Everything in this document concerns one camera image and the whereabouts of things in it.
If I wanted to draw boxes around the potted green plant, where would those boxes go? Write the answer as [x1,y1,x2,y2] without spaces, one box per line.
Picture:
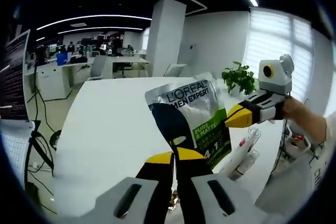
[221,61,257,97]

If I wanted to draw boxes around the white pump bottle red label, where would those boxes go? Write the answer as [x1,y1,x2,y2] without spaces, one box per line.
[230,126,261,174]

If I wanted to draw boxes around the small clear-capped skincare bottle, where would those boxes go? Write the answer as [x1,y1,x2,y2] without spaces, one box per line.
[227,149,260,182]

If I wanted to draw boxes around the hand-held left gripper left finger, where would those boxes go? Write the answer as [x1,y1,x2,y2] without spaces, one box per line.
[93,151,176,224]

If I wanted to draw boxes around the green dark face mask pouch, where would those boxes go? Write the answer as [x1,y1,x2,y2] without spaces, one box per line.
[144,71,233,170]

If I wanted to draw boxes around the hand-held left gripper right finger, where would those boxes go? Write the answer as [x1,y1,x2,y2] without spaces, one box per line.
[175,146,267,224]

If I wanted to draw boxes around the black tripod stand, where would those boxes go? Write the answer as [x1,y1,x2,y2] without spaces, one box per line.
[25,120,57,180]

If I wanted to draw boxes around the person's right hand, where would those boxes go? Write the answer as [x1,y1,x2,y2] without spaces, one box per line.
[282,95,307,124]

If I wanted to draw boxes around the white swivel chair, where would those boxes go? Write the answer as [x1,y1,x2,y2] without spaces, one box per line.
[87,55,109,81]

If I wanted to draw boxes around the person's white shirt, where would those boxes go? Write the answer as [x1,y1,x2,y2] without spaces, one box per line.
[308,111,336,196]

